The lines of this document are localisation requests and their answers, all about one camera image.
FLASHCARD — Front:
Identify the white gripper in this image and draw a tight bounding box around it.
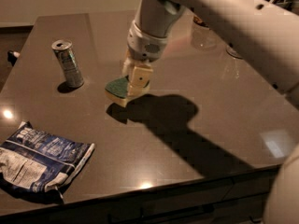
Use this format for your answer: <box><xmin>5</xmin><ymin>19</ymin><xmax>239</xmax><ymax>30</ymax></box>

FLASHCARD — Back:
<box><xmin>121</xmin><ymin>21</ymin><xmax>167</xmax><ymax>97</ymax></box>

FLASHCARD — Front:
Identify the green and yellow sponge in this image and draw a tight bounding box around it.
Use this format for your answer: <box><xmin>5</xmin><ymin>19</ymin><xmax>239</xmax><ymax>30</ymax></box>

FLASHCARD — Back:
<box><xmin>104</xmin><ymin>75</ymin><xmax>151</xmax><ymax>108</ymax></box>

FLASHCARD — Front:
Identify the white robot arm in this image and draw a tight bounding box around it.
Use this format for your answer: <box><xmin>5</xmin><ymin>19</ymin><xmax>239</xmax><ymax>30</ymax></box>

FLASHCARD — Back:
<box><xmin>123</xmin><ymin>0</ymin><xmax>299</xmax><ymax>106</ymax></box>

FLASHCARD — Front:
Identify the silver redbull can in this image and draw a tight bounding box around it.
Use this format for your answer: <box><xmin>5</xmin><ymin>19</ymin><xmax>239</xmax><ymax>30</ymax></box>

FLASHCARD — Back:
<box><xmin>51</xmin><ymin>39</ymin><xmax>84</xmax><ymax>89</ymax></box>

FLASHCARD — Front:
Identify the glass jar with black lid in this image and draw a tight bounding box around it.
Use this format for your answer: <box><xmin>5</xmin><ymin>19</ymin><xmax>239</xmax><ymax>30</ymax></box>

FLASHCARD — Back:
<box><xmin>193</xmin><ymin>16</ymin><xmax>207</xmax><ymax>28</ymax></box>

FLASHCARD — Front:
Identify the black and white floor object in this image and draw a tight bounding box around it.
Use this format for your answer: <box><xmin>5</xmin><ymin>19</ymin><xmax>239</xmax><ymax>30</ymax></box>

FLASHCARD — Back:
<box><xmin>7</xmin><ymin>50</ymin><xmax>20</xmax><ymax>66</ymax></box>

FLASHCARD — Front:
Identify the blue and white snack bag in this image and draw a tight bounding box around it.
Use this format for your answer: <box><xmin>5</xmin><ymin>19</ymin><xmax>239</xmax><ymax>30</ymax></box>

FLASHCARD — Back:
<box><xmin>0</xmin><ymin>121</ymin><xmax>94</xmax><ymax>194</ymax></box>

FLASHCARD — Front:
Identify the black drawer handle left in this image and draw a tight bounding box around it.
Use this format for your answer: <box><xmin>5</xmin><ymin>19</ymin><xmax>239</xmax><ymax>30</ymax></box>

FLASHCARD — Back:
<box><xmin>107</xmin><ymin>206</ymin><xmax>144</xmax><ymax>224</ymax></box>

